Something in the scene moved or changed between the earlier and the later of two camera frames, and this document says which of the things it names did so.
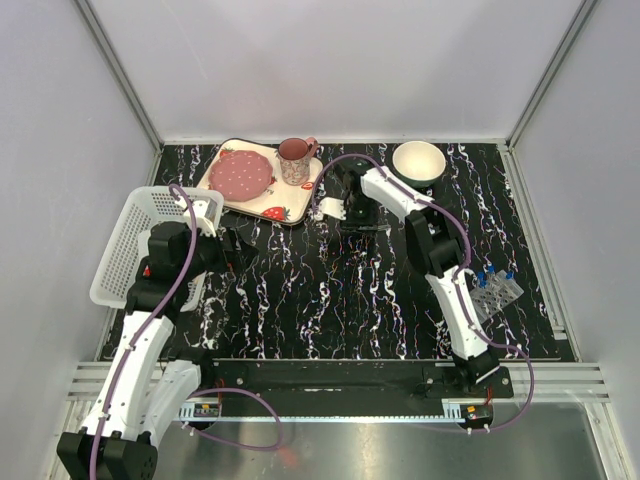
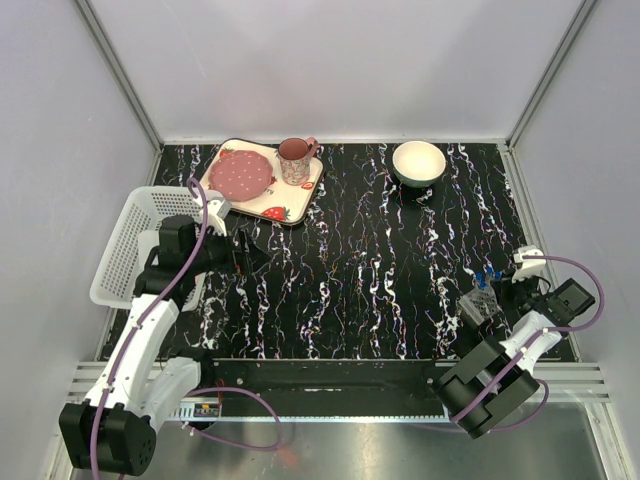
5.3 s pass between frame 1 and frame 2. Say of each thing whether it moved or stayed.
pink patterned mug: stayed
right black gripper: moved
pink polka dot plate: stayed
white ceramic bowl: stayed
